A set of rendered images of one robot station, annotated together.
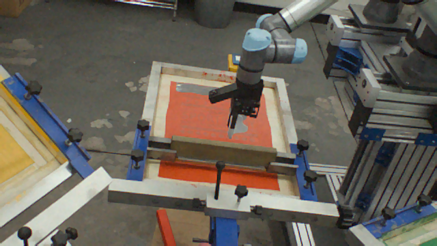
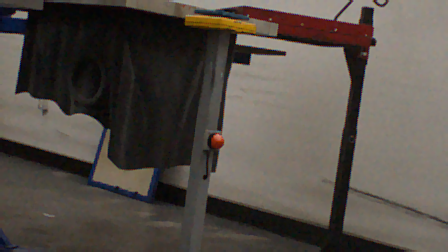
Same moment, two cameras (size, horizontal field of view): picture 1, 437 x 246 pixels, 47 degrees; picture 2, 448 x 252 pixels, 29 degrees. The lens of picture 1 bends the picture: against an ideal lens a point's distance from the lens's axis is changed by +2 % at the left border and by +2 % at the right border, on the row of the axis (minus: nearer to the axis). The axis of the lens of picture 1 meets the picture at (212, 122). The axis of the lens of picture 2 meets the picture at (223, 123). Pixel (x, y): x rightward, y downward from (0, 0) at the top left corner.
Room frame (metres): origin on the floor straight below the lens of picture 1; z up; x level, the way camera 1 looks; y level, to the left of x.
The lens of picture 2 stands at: (3.84, -1.46, 0.81)
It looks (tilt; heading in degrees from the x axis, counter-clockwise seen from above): 3 degrees down; 141
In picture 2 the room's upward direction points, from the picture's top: 8 degrees clockwise
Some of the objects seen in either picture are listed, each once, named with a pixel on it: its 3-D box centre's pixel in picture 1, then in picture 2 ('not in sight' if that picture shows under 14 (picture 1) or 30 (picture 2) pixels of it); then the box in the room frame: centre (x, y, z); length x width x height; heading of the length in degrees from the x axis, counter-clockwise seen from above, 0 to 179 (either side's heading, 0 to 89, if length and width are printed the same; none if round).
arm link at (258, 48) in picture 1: (256, 50); not in sight; (1.31, -0.09, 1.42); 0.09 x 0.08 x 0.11; 112
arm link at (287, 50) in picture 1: (284, 48); not in sight; (1.36, -0.17, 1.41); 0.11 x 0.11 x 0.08; 22
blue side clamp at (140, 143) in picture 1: (138, 157); not in sight; (1.26, 0.22, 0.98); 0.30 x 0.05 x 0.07; 6
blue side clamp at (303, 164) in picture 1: (300, 176); not in sight; (1.32, -0.33, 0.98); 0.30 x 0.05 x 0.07; 6
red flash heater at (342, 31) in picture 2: not in sight; (293, 28); (1.05, 1.15, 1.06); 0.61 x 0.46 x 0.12; 66
